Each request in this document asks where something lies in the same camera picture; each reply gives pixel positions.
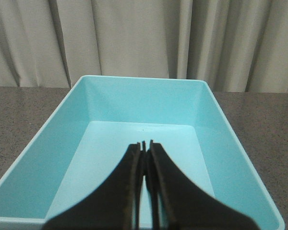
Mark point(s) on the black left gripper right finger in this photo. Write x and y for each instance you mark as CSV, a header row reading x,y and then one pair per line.
x,y
179,204

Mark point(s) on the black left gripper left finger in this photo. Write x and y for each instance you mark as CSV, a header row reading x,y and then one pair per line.
x,y
115,204

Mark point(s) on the light blue plastic box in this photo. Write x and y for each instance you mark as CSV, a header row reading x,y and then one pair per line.
x,y
88,133

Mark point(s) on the grey white curtain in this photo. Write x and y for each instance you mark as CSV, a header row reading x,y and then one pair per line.
x,y
233,45

